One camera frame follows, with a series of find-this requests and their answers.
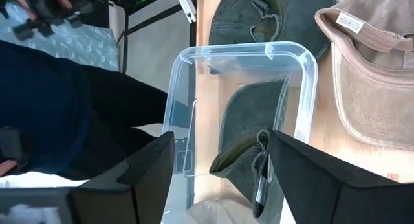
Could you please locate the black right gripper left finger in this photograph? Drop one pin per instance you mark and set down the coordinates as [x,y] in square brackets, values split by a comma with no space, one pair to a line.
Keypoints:
[142,185]

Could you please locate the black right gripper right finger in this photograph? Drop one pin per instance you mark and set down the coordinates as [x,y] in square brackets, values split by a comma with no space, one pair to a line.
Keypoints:
[323,198]

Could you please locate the dark grey cap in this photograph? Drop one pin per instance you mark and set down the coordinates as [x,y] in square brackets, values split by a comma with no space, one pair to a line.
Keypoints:
[241,172]

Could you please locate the beige cap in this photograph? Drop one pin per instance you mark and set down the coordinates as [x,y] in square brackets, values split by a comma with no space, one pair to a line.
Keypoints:
[372,104]

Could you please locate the dark grey cloth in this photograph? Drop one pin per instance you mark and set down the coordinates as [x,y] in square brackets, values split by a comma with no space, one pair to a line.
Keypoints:
[300,23]

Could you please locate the clear plastic bin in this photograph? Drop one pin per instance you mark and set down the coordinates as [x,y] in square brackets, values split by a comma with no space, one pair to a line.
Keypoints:
[309,88]

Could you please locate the person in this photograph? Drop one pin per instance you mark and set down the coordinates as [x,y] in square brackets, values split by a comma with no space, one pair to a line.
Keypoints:
[48,104]

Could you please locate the black metal stand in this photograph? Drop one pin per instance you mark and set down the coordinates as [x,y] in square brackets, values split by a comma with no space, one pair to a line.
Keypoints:
[125,39]

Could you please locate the grey patterned floor mat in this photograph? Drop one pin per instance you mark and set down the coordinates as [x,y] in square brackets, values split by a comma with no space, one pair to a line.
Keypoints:
[81,46]

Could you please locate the silver aluminium extrusion bar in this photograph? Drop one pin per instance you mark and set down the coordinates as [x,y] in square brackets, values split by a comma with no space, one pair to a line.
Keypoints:
[187,5]

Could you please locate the black aluminium table frame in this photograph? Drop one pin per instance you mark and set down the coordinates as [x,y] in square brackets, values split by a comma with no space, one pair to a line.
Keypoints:
[193,33]

